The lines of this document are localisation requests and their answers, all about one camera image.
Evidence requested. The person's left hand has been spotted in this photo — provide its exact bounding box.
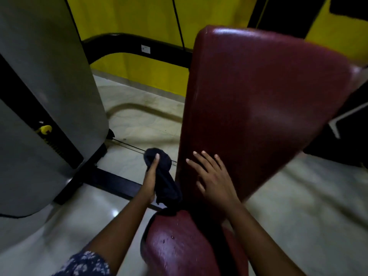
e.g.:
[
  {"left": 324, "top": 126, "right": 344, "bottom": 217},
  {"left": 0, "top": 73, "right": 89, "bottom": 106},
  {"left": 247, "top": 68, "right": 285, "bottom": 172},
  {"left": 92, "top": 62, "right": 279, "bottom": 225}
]
[{"left": 138, "top": 153, "right": 160, "bottom": 204}]

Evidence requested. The person's right hand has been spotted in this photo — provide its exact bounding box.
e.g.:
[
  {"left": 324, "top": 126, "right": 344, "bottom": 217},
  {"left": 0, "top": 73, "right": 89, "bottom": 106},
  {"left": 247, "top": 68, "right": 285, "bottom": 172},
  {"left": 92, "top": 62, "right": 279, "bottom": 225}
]
[{"left": 186, "top": 151, "right": 241, "bottom": 209}]

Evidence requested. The dark blue cleaning cloth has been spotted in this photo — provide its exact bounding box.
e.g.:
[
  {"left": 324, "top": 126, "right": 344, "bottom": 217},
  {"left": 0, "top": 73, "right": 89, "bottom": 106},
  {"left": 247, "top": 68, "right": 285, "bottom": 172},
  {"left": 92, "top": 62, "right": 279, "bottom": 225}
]
[{"left": 143, "top": 148, "right": 183, "bottom": 208}]

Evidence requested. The person's left forearm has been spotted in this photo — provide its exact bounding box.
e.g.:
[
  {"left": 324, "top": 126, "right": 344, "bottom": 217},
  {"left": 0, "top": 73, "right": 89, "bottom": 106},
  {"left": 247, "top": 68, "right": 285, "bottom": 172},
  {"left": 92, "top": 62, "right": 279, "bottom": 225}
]
[{"left": 83, "top": 194, "right": 152, "bottom": 275}]

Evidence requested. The person's right forearm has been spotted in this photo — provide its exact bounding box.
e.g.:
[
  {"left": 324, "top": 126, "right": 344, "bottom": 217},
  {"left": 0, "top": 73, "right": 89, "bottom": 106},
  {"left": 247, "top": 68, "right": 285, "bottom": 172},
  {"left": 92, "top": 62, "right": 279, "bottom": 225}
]
[{"left": 224, "top": 200, "right": 307, "bottom": 276}]

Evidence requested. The maroon padded seat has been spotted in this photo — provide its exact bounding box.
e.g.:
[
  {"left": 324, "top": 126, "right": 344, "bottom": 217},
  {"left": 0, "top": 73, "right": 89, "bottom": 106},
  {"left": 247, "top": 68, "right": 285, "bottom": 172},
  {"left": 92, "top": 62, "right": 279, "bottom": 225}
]
[{"left": 140, "top": 208, "right": 249, "bottom": 276}]

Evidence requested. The maroon padded backrest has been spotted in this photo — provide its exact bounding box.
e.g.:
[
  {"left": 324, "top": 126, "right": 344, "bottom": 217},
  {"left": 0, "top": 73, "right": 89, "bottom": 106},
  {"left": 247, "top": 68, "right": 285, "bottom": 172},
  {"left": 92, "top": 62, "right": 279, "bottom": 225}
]
[{"left": 175, "top": 25, "right": 361, "bottom": 219}]

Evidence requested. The blue floral sleeve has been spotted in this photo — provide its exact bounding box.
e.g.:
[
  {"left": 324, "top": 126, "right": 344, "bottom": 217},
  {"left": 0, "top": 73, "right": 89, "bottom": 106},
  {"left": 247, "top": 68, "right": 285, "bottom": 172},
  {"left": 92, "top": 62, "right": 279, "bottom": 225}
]
[{"left": 52, "top": 251, "right": 111, "bottom": 276}]

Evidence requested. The grey weight stack cover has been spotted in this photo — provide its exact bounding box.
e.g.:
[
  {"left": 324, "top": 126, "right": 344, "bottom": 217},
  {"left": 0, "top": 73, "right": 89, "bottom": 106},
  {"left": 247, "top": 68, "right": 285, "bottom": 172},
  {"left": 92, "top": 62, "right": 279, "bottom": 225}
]
[{"left": 0, "top": 0, "right": 110, "bottom": 219}]

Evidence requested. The black steel cable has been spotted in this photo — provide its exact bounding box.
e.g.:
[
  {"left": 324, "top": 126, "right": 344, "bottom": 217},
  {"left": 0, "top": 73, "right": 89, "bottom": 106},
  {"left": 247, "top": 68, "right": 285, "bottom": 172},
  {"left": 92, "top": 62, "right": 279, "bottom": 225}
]
[{"left": 111, "top": 138, "right": 178, "bottom": 164}]

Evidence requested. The black floor frame bar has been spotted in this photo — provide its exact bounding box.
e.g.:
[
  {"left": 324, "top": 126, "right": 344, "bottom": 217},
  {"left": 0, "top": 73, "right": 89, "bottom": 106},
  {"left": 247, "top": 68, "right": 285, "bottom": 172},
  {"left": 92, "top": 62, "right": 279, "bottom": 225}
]
[{"left": 54, "top": 144, "right": 164, "bottom": 211}]

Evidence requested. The black curved machine frame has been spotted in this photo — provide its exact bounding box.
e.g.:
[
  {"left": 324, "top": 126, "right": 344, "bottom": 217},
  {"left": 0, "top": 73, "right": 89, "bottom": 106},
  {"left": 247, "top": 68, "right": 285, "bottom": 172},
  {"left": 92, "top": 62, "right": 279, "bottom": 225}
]
[{"left": 82, "top": 33, "right": 194, "bottom": 69}]

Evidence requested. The black vertical cable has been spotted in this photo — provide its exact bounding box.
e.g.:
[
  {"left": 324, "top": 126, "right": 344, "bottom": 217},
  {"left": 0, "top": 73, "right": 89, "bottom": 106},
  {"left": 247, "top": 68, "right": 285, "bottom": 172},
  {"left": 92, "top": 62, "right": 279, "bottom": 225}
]
[{"left": 172, "top": 0, "right": 186, "bottom": 50}]

